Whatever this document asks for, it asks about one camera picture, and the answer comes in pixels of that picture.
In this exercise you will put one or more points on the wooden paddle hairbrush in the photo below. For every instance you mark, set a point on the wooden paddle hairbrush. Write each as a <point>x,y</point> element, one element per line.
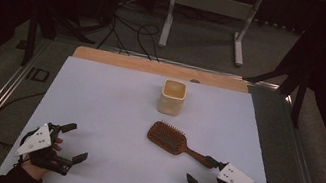
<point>168,138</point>

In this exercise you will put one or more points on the black metal stand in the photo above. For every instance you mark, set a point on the black metal stand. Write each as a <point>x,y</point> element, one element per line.
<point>31,37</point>
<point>300,95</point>

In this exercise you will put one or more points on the white table mat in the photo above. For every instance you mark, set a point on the white table mat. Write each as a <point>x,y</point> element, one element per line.
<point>119,114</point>

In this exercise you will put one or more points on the person's left hand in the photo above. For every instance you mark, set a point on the person's left hand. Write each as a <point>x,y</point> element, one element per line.
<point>33,171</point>

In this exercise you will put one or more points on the black rectangular bracket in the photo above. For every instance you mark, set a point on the black rectangular bracket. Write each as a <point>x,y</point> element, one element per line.
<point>37,74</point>

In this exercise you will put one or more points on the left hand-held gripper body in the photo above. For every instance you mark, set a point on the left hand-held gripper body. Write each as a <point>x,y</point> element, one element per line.
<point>37,142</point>

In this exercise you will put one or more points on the white metal stand frame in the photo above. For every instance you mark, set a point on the white metal stand frame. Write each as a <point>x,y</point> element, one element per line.
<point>210,3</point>

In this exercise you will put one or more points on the cream square cup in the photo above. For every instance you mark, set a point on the cream square cup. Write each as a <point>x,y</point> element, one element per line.
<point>171,103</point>

